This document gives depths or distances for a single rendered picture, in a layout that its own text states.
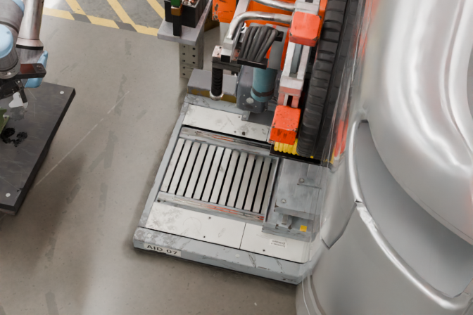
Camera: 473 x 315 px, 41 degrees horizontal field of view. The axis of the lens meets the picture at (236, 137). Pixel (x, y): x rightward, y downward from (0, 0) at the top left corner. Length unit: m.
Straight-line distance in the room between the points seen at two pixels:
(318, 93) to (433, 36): 0.83
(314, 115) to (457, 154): 0.96
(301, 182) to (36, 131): 1.06
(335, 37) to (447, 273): 0.88
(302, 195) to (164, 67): 1.09
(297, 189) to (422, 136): 1.62
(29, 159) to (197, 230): 0.70
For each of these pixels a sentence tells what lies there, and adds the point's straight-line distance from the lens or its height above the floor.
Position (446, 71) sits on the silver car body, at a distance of 0.93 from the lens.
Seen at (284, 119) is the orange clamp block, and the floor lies 0.88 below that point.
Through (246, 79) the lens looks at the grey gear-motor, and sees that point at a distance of 2.57.
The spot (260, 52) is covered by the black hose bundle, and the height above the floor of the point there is 1.00.
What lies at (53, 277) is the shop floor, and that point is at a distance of 2.57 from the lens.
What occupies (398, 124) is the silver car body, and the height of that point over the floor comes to 1.61.
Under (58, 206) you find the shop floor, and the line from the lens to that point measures 2.72.
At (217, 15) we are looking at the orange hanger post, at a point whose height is 0.56.
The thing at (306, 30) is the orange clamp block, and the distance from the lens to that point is 1.71.
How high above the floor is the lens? 2.26
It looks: 52 degrees down
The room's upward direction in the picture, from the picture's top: 5 degrees clockwise
